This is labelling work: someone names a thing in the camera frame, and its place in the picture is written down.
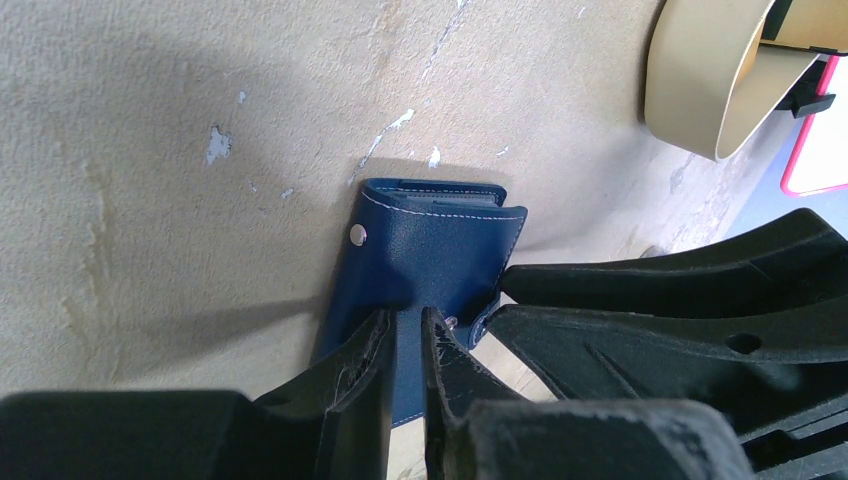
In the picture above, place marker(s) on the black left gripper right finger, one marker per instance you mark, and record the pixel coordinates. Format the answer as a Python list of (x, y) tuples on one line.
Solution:
[(479, 428)]

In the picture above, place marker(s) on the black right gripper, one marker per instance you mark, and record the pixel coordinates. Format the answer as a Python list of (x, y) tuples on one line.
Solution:
[(780, 379)]

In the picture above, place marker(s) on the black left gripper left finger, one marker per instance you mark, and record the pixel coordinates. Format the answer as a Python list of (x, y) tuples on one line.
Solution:
[(332, 421)]

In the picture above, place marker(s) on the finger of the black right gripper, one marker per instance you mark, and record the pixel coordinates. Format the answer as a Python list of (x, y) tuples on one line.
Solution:
[(794, 261)]

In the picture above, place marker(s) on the navy blue leather card holder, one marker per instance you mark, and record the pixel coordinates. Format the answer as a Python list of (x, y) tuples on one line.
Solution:
[(411, 244)]

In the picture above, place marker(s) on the beige oval plastic tray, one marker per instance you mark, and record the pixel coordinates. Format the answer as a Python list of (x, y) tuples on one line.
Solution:
[(709, 82)]

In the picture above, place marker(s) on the stack of credit cards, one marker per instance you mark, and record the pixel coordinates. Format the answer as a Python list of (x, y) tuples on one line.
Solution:
[(808, 25)]

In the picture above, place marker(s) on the red framed whiteboard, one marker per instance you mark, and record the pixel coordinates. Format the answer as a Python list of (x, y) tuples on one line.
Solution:
[(818, 162)]

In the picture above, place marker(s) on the black whiteboard stand clip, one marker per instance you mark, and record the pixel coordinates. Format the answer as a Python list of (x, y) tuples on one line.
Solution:
[(809, 95)]

